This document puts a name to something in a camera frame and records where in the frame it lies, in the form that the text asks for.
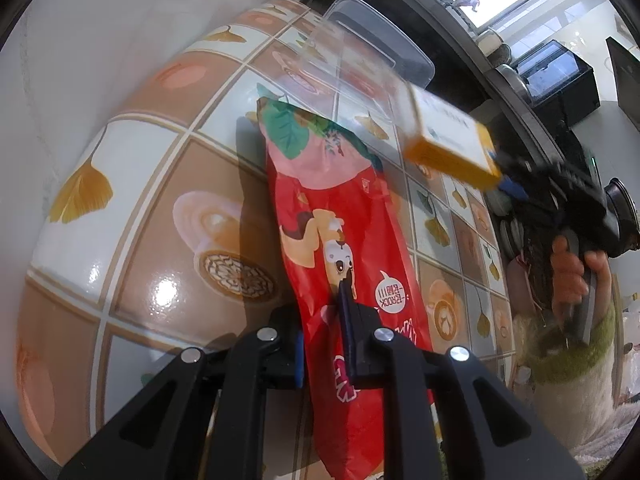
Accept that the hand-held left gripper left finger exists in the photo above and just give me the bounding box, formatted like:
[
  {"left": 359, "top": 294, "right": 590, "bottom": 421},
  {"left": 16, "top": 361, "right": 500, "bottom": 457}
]
[{"left": 59, "top": 305, "right": 305, "bottom": 480}]

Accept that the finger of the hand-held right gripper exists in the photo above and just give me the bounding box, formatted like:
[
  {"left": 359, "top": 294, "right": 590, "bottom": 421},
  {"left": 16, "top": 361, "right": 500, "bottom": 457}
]
[
  {"left": 499, "top": 180, "right": 531, "bottom": 205},
  {"left": 494, "top": 152, "right": 531, "bottom": 181}
]

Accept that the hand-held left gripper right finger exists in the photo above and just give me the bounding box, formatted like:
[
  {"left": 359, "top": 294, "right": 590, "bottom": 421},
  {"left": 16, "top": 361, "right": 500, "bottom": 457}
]
[{"left": 336, "top": 282, "right": 586, "bottom": 480}]

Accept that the yellow cardboard box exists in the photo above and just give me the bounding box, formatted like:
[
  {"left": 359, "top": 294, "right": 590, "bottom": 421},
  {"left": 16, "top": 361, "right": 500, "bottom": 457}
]
[{"left": 404, "top": 87, "right": 503, "bottom": 188}]

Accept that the red snack bag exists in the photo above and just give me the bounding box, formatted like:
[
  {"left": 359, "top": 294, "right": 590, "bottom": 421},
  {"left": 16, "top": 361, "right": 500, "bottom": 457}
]
[{"left": 256, "top": 97, "right": 441, "bottom": 480}]

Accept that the clear plastic container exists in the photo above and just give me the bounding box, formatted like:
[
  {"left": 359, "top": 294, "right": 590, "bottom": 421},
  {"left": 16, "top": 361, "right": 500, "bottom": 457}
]
[{"left": 297, "top": 0, "right": 435, "bottom": 136}]

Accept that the person's right forearm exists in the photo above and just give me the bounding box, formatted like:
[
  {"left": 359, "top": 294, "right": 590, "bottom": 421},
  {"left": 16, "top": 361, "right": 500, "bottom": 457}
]
[{"left": 515, "top": 300, "right": 640, "bottom": 466}]

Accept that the person's right hand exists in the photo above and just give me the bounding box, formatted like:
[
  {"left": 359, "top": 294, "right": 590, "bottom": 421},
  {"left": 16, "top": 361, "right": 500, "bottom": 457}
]
[{"left": 550, "top": 236, "right": 613, "bottom": 313}]

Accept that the metal pot lid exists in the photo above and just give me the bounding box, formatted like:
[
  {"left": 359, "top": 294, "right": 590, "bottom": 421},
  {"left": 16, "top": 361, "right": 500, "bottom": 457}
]
[{"left": 495, "top": 62, "right": 531, "bottom": 106}]

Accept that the black cabinet appliance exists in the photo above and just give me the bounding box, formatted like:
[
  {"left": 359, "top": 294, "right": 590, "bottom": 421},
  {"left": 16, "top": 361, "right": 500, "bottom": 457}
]
[{"left": 515, "top": 40, "right": 601, "bottom": 121}]

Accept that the white jug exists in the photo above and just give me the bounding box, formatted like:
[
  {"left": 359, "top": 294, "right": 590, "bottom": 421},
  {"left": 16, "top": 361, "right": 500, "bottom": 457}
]
[{"left": 477, "top": 30, "right": 501, "bottom": 56}]

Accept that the patterned glossy tablecloth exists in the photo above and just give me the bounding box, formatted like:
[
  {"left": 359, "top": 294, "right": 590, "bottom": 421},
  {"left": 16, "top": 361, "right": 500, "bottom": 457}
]
[{"left": 15, "top": 0, "right": 518, "bottom": 480}]

